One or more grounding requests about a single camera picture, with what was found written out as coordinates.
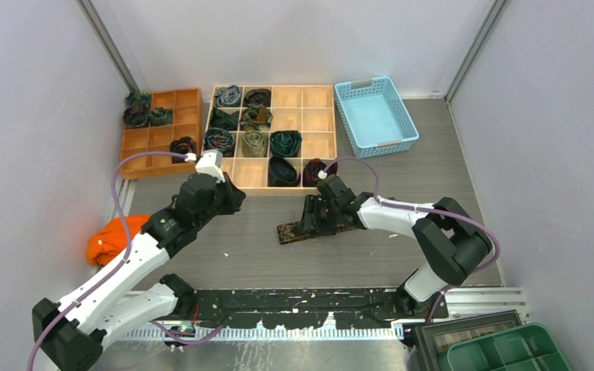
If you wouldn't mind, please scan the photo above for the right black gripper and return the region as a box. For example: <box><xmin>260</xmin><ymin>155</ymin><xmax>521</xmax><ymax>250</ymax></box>
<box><xmin>298</xmin><ymin>194</ymin><xmax>341</xmax><ymax>237</ymax></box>

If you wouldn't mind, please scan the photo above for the black key pattern tie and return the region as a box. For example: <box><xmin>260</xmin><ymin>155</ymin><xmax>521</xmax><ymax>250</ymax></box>
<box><xmin>276</xmin><ymin>222</ymin><xmax>357</xmax><ymax>245</ymax></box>

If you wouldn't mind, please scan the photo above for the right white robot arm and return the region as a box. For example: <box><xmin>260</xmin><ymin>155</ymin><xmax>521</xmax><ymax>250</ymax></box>
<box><xmin>288</xmin><ymin>175</ymin><xmax>494</xmax><ymax>318</ymax></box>

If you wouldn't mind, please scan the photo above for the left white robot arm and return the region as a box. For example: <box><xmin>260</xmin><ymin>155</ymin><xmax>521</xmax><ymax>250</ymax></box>
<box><xmin>26</xmin><ymin>150</ymin><xmax>246</xmax><ymax>370</ymax></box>

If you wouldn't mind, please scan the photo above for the red blue striped rolled tie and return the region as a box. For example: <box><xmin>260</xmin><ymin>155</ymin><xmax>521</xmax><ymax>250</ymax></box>
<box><xmin>302</xmin><ymin>158</ymin><xmax>326</xmax><ymax>187</ymax></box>

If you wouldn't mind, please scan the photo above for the black rolled tie orange tray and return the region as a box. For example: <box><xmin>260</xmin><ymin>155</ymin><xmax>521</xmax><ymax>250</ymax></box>
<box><xmin>169</xmin><ymin>136</ymin><xmax>199</xmax><ymax>164</ymax></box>

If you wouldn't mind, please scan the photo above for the dark navy rolled tie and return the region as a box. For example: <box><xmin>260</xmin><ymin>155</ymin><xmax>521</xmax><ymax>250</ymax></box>
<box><xmin>268</xmin><ymin>156</ymin><xmax>300</xmax><ymax>187</ymax></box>

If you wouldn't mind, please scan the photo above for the olive rolled tie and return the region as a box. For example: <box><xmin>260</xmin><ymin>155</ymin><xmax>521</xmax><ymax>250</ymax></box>
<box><xmin>241</xmin><ymin>131</ymin><xmax>269</xmax><ymax>158</ymax></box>

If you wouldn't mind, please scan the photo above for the orange wooden grid tray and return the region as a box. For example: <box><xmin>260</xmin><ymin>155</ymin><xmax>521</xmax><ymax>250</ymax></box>
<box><xmin>119</xmin><ymin>88</ymin><xmax>203</xmax><ymax>180</ymax></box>

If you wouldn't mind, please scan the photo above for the dark green rolled tie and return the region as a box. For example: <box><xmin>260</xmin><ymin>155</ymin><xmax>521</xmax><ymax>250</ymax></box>
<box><xmin>269</xmin><ymin>130</ymin><xmax>302</xmax><ymax>158</ymax></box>

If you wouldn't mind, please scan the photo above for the dark teal rolled tie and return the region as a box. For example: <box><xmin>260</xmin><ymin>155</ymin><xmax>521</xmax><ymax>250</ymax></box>
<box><xmin>208</xmin><ymin>107</ymin><xmax>240</xmax><ymax>131</ymax></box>

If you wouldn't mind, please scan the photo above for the light wooden grid tray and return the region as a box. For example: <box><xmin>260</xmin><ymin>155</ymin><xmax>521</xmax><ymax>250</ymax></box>
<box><xmin>204</xmin><ymin>84</ymin><xmax>337</xmax><ymax>196</ymax></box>

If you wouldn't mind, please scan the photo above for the light blue plastic basket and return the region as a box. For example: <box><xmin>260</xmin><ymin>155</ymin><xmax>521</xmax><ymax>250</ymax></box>
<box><xmin>333</xmin><ymin>76</ymin><xmax>420</xmax><ymax>158</ymax></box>

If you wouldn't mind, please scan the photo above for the green brown patterned rolled tie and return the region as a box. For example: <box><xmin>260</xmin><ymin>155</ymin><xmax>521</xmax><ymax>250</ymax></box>
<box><xmin>240</xmin><ymin>105</ymin><xmax>273</xmax><ymax>131</ymax></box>

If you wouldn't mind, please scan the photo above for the orange cloth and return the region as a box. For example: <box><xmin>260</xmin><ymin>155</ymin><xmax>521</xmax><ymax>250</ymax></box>
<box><xmin>86</xmin><ymin>214</ymin><xmax>151</xmax><ymax>266</ymax></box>

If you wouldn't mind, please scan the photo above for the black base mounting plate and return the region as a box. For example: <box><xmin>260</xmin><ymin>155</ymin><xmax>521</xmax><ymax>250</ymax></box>
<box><xmin>145</xmin><ymin>288</ymin><xmax>449</xmax><ymax>331</ymax></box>

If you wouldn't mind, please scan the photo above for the dark patterned rolled tie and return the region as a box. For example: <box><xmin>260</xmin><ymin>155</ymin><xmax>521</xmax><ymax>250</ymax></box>
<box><xmin>122</xmin><ymin>104</ymin><xmax>149</xmax><ymax>130</ymax></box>

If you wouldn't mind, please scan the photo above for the grey blue rolled tie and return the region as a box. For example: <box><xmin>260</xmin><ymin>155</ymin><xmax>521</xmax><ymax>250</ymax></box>
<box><xmin>213</xmin><ymin>85</ymin><xmax>242</xmax><ymax>107</ymax></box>

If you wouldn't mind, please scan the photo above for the dark brown rolled tie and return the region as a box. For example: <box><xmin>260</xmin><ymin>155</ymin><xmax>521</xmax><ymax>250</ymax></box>
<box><xmin>243</xmin><ymin>88</ymin><xmax>271</xmax><ymax>107</ymax></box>

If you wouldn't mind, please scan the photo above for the teal rolled tie corner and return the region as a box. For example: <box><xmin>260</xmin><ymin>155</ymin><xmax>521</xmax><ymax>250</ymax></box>
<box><xmin>125</xmin><ymin>90</ymin><xmax>152</xmax><ymax>108</ymax></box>

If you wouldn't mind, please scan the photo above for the dark framed box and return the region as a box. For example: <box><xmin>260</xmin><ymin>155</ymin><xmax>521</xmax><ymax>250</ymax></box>
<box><xmin>405</xmin><ymin>310</ymin><xmax>523</xmax><ymax>370</ymax></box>

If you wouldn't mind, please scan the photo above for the green plastic organizer box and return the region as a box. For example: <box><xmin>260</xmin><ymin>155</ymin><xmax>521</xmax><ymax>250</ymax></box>
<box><xmin>438</xmin><ymin>322</ymin><xmax>571</xmax><ymax>370</ymax></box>

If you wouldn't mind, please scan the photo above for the aluminium rail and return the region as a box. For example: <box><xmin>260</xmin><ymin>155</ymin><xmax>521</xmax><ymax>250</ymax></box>
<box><xmin>119</xmin><ymin>287</ymin><xmax>529</xmax><ymax>342</ymax></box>

